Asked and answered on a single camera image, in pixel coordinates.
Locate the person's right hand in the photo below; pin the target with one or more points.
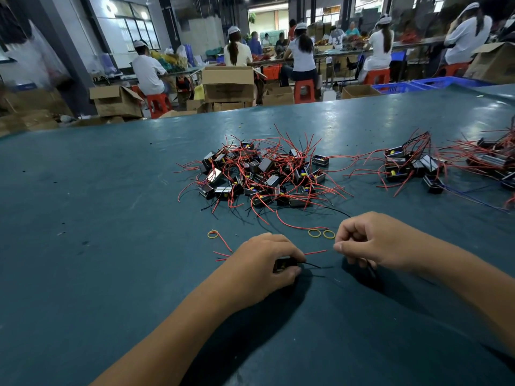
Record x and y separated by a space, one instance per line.
378 241

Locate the person's left hand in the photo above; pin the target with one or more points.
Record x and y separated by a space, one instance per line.
257 273

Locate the person's left forearm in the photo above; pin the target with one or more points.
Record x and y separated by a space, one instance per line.
161 349

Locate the person's right forearm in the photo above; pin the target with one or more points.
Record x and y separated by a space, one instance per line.
475 285

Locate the yellow rubber band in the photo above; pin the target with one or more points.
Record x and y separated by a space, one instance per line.
324 234
208 234
309 233

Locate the shallow cardboard box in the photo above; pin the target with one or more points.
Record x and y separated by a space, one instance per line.
360 90

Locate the blue plastic crate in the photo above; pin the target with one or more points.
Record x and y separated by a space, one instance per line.
398 87
451 82

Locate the low cardboard box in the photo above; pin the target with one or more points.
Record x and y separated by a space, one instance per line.
278 95

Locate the large closed cardboard box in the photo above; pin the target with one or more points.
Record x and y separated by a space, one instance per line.
228 82

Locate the tilted cardboard box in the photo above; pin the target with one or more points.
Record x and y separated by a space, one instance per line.
492 62

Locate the open cardboard box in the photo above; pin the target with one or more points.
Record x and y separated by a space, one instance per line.
117 100

